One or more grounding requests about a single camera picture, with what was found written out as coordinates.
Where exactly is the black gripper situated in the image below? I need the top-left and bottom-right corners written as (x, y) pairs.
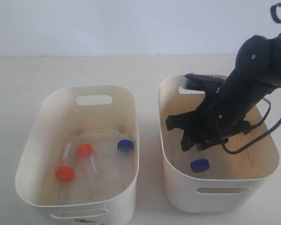
top-left (166, 75), bottom-right (274, 151)

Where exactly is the clear tube front blue cap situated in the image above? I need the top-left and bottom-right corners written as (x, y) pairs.
top-left (190, 150), bottom-right (210, 173)

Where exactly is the clear tube blue cap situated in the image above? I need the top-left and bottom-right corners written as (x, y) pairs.
top-left (117, 139), bottom-right (134, 152)
top-left (190, 150), bottom-right (210, 173)

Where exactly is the white plastic bin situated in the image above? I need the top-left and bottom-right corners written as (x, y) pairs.
top-left (159, 75), bottom-right (280, 213)
top-left (15, 85), bottom-right (140, 225)

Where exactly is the clear tube orange cap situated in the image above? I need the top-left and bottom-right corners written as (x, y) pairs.
top-left (76, 143), bottom-right (98, 192)
top-left (55, 142), bottom-right (76, 181)

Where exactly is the clear tube front orange cap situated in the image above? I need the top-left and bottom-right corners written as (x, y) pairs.
top-left (55, 142), bottom-right (76, 181)

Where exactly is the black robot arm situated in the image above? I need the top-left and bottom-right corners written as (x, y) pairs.
top-left (166, 34), bottom-right (281, 151)

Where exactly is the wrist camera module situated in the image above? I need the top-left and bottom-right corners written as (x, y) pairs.
top-left (182, 73), bottom-right (224, 91)

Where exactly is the black cable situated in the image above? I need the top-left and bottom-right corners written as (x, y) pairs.
top-left (215, 2), bottom-right (281, 155)

